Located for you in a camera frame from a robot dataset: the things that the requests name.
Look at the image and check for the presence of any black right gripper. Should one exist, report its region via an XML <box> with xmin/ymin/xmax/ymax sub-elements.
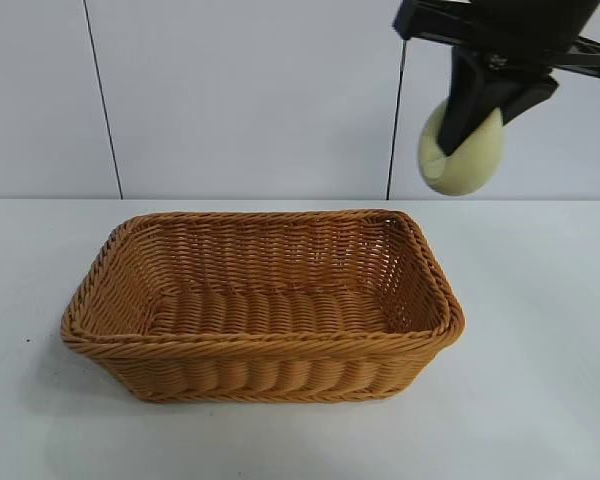
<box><xmin>392</xmin><ymin>0</ymin><xmax>600</xmax><ymax>157</ymax></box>

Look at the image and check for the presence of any pale yellow egg yolk pastry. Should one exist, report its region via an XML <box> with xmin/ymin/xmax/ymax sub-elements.
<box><xmin>417</xmin><ymin>97</ymin><xmax>506</xmax><ymax>196</ymax></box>

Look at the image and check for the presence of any tan woven wicker basket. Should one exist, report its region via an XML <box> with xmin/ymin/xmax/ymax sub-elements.
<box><xmin>59</xmin><ymin>208</ymin><xmax>467</xmax><ymax>404</ymax></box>

